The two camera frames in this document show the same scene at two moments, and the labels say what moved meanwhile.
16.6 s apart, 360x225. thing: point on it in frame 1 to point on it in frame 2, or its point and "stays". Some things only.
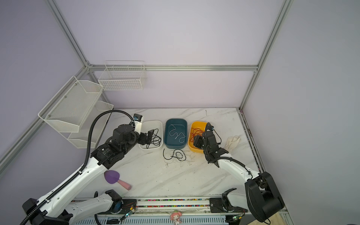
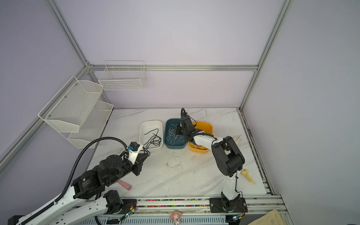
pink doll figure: x=176 y=217 stays
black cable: x=155 y=140 stays
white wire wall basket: x=123 y=75 stays
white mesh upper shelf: x=68 y=111 stays
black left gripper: x=143 y=140 to x=138 y=162
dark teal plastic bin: x=175 y=135 stays
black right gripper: x=197 y=141 to x=177 y=127
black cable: x=172 y=156 to x=146 y=151
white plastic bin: x=157 y=126 stays
